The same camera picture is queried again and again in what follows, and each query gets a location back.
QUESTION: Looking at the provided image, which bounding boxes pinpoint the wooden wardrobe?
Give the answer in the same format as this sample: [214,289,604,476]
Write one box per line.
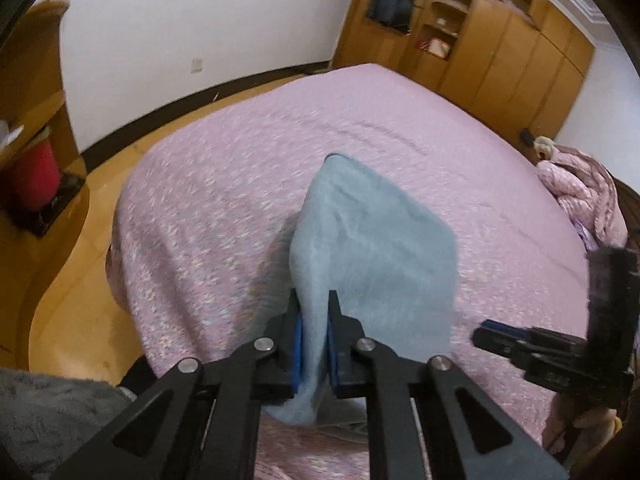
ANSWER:
[332,0,596,146]

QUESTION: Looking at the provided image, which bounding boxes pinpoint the wooden shelf unit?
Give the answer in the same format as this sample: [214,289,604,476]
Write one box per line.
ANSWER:
[0,0,91,241]

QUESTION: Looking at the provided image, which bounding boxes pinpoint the red and white box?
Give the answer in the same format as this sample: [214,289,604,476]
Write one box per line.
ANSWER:
[417,36,451,57]

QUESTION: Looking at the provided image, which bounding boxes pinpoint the beige plush toy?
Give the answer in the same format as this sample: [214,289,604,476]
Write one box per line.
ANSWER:
[532,136,557,163]

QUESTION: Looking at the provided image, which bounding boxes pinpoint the grey-blue towel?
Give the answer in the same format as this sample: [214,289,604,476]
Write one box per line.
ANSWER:
[260,152,463,443]

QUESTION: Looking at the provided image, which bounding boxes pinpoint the white paper item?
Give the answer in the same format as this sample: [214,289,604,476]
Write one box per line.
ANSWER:
[0,120,25,147]

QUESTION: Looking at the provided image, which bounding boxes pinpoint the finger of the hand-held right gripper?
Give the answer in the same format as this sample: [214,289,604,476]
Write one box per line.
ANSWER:
[472,319,591,361]

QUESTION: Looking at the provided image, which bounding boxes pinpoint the black tray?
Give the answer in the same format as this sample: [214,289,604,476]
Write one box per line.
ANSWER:
[7,170,87,237]

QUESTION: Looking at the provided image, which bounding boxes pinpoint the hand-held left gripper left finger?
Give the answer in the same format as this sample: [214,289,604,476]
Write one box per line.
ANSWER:
[52,290,306,480]

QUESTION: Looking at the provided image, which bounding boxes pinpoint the person's right hand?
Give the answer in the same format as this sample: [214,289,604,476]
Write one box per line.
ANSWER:
[545,395,623,461]

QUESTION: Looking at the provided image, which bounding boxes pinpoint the red container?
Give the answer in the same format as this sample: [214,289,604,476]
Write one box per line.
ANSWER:
[12,140,60,212]

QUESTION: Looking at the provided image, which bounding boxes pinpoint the bed with pink sheet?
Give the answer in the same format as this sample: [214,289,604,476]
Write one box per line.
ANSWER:
[105,62,626,480]

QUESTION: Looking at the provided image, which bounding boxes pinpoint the pink quilt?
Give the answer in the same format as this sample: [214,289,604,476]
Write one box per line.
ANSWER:
[535,144,628,248]

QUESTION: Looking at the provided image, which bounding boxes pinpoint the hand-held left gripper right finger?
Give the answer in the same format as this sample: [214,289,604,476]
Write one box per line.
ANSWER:
[326,290,571,480]

